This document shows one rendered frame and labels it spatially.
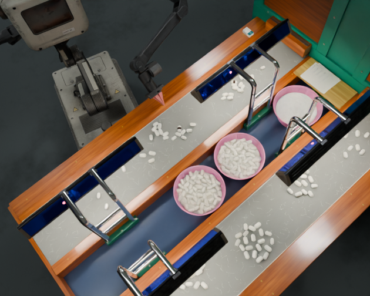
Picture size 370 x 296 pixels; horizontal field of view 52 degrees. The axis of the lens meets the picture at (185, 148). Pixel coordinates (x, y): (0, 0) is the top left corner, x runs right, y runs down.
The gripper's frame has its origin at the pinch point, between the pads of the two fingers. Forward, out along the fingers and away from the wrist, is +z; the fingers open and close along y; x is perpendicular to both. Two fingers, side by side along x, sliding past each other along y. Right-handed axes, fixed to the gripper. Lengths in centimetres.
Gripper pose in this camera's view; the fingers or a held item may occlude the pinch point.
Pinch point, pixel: (163, 104)
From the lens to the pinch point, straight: 204.1
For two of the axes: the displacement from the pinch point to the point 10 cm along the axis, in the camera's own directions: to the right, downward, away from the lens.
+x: -3.5, -1.1, 9.3
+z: 5.5, 7.8, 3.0
